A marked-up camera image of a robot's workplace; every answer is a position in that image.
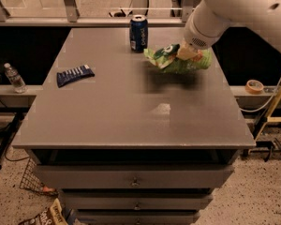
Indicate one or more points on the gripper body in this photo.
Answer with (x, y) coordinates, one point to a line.
(199, 36)

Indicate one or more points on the green rice chip bag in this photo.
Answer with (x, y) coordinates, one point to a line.
(167, 61)

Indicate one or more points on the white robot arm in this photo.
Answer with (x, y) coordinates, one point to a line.
(211, 18)

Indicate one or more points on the blue pepsi can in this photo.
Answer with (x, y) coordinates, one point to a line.
(138, 33)

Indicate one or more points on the brown snack bag on floor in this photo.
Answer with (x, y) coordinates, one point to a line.
(52, 216)

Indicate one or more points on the roll of masking tape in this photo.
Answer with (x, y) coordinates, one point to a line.
(254, 87)

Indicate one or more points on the yellow metal stand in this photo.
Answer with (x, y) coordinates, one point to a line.
(268, 117)

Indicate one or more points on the grey drawer cabinet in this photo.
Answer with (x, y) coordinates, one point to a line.
(177, 135)

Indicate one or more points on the dark blue snack wrapper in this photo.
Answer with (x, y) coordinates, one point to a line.
(73, 75)

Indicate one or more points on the top drawer knob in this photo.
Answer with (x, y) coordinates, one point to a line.
(135, 183)

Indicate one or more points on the drawer knob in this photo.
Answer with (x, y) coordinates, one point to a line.
(135, 183)
(137, 207)

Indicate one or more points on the middle drawer knob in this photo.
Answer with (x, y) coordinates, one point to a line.
(137, 207)

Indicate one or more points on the clear plastic water bottle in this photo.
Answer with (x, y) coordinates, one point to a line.
(15, 78)

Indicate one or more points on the black metal floor stand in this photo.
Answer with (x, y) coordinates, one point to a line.
(9, 131)

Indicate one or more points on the wire mesh basket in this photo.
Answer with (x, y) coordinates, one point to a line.
(31, 183)

